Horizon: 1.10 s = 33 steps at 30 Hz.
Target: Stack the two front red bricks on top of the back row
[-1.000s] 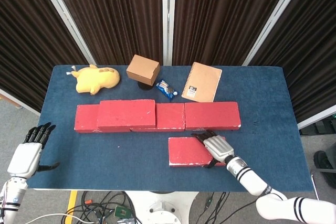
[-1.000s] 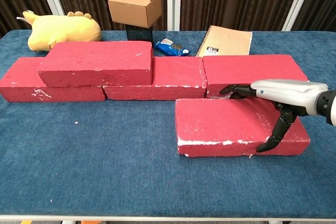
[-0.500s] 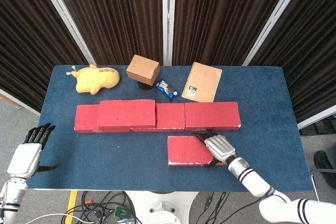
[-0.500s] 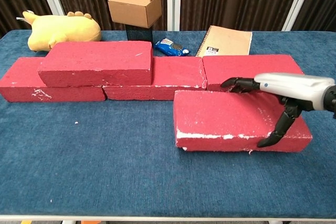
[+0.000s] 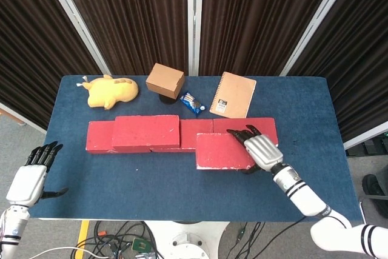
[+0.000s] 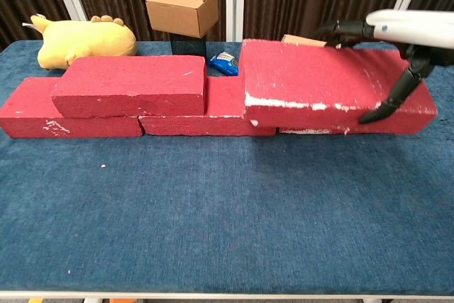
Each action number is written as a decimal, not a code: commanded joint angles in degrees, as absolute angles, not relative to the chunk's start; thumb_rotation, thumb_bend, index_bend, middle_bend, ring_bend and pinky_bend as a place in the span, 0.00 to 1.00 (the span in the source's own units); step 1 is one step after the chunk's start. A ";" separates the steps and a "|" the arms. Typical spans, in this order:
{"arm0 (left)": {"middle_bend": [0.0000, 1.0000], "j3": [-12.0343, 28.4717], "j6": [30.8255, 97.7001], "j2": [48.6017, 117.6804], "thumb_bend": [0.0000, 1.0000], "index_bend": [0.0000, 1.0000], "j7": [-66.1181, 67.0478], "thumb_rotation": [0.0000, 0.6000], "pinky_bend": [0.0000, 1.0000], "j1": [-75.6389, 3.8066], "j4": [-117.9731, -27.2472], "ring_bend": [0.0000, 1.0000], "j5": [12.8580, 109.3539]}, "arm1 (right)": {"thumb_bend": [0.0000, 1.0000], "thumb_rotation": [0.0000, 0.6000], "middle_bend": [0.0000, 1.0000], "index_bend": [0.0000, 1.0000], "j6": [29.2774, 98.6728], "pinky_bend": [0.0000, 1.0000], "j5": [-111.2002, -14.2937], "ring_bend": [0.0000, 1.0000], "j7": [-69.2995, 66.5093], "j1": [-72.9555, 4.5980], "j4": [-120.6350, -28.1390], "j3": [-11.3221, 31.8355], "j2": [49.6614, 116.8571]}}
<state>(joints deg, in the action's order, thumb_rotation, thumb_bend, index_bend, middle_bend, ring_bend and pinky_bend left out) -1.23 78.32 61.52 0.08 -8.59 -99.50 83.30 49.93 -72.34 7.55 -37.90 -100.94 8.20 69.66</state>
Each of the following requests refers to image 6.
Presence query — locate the blue table cloth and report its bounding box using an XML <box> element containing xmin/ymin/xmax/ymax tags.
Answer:
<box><xmin>0</xmin><ymin>40</ymin><xmax>454</xmax><ymax>296</ymax></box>

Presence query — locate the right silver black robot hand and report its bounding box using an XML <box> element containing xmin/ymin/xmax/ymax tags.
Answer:
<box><xmin>314</xmin><ymin>8</ymin><xmax>454</xmax><ymax>126</ymax></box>

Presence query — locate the yellow plush toy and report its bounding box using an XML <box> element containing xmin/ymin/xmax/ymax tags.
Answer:
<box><xmin>21</xmin><ymin>13</ymin><xmax>138</xmax><ymax>71</ymax></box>

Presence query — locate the red foam brick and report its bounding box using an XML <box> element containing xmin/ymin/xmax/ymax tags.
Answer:
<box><xmin>138</xmin><ymin>75</ymin><xmax>278</xmax><ymax>136</ymax></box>
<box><xmin>0</xmin><ymin>76</ymin><xmax>145</xmax><ymax>140</ymax></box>
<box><xmin>276</xmin><ymin>125</ymin><xmax>398</xmax><ymax>136</ymax></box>
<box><xmin>240</xmin><ymin>38</ymin><xmax>438</xmax><ymax>136</ymax></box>
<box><xmin>51</xmin><ymin>55</ymin><xmax>208</xmax><ymax>119</ymax></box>

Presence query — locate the blue cookie packet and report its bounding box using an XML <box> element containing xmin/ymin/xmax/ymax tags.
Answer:
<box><xmin>207</xmin><ymin>50</ymin><xmax>240</xmax><ymax>77</ymax></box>

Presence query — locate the kraft spiral notebook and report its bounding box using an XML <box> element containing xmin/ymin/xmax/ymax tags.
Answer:
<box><xmin>282</xmin><ymin>34</ymin><xmax>329</xmax><ymax>48</ymax></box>

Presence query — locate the black mesh pen cup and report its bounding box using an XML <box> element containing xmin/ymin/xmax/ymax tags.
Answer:
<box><xmin>170</xmin><ymin>32</ymin><xmax>208</xmax><ymax>57</ymax></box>

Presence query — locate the brown cardboard box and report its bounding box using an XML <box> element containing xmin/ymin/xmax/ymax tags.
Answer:
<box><xmin>145</xmin><ymin>0</ymin><xmax>219</xmax><ymax>38</ymax></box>

